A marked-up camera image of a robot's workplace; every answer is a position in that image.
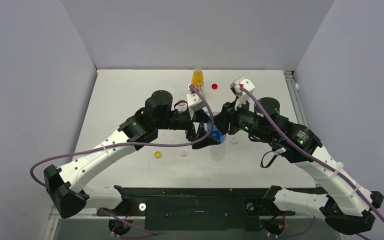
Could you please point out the clear bottle blue label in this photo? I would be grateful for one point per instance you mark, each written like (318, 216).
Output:
(217, 151)

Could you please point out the aluminium frame rail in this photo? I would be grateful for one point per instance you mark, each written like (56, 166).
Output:
(298, 99)

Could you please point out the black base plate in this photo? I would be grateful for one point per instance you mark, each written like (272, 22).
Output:
(196, 209)

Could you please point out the clear white bottle cap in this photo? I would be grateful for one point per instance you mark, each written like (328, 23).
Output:
(234, 140)

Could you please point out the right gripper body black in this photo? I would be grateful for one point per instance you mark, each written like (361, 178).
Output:
(226, 117)

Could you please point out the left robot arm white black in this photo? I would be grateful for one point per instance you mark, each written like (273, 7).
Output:
(68, 185)

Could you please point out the yellow juice bottle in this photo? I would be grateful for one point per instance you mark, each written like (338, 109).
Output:
(198, 79)

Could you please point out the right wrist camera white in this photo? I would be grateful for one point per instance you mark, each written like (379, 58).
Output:
(241, 97)

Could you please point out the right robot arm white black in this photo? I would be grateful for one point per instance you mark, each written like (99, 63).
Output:
(345, 206)

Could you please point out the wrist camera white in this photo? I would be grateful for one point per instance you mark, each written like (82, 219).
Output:
(194, 102)
(241, 97)

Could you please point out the yellow bottle cap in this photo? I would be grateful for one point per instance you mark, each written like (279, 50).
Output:
(157, 154)

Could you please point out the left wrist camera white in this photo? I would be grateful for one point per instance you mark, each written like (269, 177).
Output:
(194, 102)

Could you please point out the clear bottle red label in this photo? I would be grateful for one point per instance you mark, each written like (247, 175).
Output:
(181, 102)

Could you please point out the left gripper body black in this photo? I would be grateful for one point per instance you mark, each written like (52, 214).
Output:
(190, 132)

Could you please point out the red bottle cap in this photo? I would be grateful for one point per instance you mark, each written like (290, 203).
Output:
(214, 86)

